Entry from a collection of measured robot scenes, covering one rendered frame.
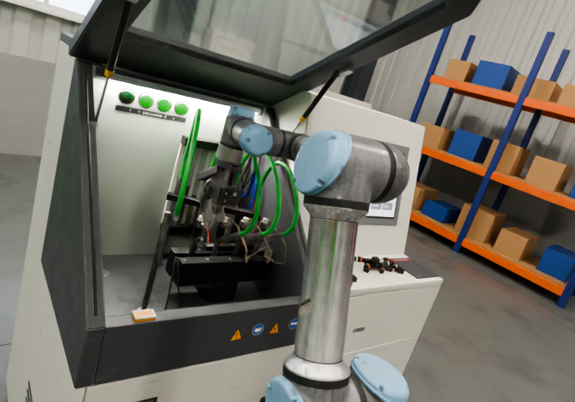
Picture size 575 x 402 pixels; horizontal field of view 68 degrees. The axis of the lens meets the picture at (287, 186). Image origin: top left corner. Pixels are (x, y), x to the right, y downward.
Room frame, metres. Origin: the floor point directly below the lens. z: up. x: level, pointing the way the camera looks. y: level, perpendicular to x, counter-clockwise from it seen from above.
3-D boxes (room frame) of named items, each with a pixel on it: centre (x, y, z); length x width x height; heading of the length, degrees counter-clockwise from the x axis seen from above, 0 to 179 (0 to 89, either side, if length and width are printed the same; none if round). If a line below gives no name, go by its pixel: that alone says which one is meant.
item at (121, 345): (1.02, 0.07, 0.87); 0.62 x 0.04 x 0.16; 130
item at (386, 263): (1.57, -0.44, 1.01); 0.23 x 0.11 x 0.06; 130
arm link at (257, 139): (1.08, 0.11, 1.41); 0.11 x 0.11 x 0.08; 32
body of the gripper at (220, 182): (1.15, 0.17, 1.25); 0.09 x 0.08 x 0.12; 40
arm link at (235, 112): (1.15, 0.18, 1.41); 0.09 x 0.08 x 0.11; 32
